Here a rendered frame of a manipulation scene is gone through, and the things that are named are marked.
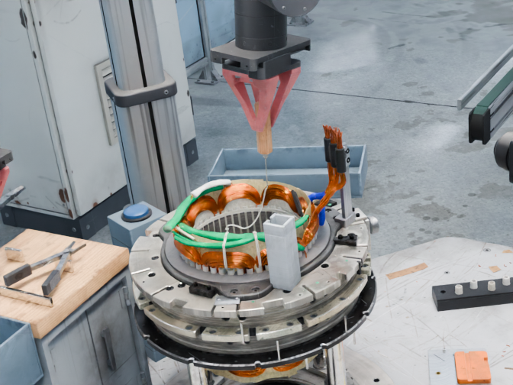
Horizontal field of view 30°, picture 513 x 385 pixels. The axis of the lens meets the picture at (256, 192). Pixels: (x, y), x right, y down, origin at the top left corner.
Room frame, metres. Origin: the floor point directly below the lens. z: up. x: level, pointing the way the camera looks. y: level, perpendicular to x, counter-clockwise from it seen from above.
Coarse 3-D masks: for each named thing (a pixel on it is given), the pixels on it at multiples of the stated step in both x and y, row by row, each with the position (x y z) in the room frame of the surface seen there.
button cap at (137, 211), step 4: (136, 204) 1.37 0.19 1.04; (140, 204) 1.37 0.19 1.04; (128, 208) 1.36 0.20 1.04; (132, 208) 1.36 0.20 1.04; (136, 208) 1.36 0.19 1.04; (140, 208) 1.36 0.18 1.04; (144, 208) 1.36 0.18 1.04; (124, 212) 1.35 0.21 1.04; (128, 212) 1.35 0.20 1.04; (132, 212) 1.34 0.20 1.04; (136, 212) 1.34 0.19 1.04; (140, 212) 1.34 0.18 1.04; (144, 212) 1.34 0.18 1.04; (148, 212) 1.35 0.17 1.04; (124, 216) 1.35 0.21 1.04; (128, 216) 1.34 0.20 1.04; (132, 216) 1.34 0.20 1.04; (136, 216) 1.34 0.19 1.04; (140, 216) 1.34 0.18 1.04
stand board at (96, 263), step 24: (24, 240) 1.26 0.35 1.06; (48, 240) 1.25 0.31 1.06; (72, 240) 1.24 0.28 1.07; (0, 264) 1.19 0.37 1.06; (48, 264) 1.18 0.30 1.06; (96, 264) 1.16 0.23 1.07; (120, 264) 1.17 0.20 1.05; (24, 288) 1.12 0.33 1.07; (72, 288) 1.10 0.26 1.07; (96, 288) 1.13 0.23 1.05; (0, 312) 1.06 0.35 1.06; (24, 312) 1.06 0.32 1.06; (48, 312) 1.05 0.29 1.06
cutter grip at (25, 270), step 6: (24, 264) 1.13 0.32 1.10; (12, 270) 1.12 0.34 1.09; (18, 270) 1.12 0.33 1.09; (24, 270) 1.12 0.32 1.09; (30, 270) 1.13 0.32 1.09; (6, 276) 1.11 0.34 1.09; (12, 276) 1.11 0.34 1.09; (18, 276) 1.12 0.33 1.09; (24, 276) 1.12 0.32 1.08; (6, 282) 1.10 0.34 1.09; (12, 282) 1.11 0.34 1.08
